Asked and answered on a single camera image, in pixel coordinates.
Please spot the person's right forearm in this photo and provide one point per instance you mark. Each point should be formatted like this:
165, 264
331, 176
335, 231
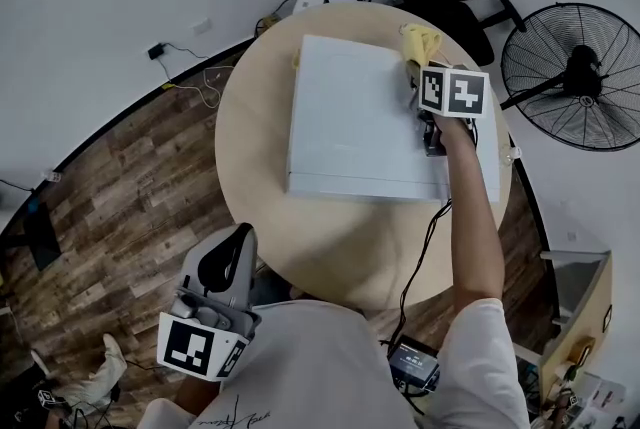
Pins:
472, 217

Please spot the person's white shirt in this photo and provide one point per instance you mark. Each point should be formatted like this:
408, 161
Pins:
310, 367

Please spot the black power adapter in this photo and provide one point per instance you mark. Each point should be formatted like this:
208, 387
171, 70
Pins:
155, 51

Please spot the person's leg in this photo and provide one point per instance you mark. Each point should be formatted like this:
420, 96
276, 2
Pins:
112, 362

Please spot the wooden desk white frame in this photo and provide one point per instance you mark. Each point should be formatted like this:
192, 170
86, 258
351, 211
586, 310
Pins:
602, 297

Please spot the yellow cloth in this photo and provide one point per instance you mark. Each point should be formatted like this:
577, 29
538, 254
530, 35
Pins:
417, 42

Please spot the white wall socket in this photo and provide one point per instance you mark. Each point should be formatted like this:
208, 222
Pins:
201, 27

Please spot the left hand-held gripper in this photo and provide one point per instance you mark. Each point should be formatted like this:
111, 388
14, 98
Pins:
185, 347

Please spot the black standing fan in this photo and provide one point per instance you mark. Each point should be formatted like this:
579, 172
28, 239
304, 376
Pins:
585, 72

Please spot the person's left forearm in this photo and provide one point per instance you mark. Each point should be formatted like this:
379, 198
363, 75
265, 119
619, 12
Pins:
197, 397

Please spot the small black screen device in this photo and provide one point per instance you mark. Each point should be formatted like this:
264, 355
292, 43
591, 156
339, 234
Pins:
412, 362

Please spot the large white board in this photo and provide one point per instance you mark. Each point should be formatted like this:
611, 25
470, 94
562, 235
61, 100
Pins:
350, 117

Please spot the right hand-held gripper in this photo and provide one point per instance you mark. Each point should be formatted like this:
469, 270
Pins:
460, 92

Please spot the small yellow box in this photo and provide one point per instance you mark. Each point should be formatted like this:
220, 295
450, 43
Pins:
582, 351

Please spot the black monitor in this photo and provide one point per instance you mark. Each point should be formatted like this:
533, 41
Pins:
42, 242

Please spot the clear water bottle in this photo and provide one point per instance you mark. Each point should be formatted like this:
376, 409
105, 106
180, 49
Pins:
510, 156

